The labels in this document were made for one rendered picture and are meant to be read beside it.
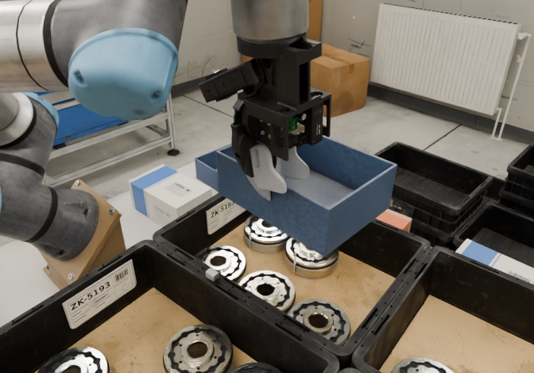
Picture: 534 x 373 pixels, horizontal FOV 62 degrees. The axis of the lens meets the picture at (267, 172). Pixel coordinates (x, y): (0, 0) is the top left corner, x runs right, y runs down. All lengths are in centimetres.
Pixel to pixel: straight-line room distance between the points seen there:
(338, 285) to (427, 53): 288
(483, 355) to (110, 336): 59
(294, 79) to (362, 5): 352
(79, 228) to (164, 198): 27
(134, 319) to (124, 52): 56
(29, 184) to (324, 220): 59
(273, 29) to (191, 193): 79
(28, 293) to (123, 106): 82
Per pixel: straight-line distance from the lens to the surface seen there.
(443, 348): 81
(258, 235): 91
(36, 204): 93
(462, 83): 352
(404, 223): 112
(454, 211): 156
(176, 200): 115
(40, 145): 95
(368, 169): 65
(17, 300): 113
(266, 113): 46
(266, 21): 43
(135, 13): 36
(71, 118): 264
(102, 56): 34
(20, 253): 126
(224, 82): 51
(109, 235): 97
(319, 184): 68
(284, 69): 44
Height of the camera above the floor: 143
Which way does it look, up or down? 31 degrees down
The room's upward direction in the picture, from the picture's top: straight up
